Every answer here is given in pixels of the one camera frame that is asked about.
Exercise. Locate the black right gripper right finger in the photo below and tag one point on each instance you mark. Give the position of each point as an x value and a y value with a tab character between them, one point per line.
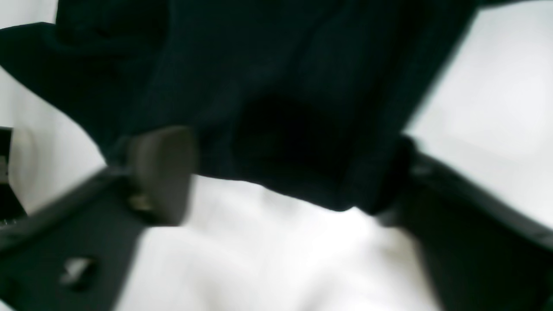
475	257

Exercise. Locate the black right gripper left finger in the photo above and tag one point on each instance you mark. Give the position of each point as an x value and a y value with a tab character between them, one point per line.
75	254

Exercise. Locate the black t-shirt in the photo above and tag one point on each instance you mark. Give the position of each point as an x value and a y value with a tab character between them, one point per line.
308	98

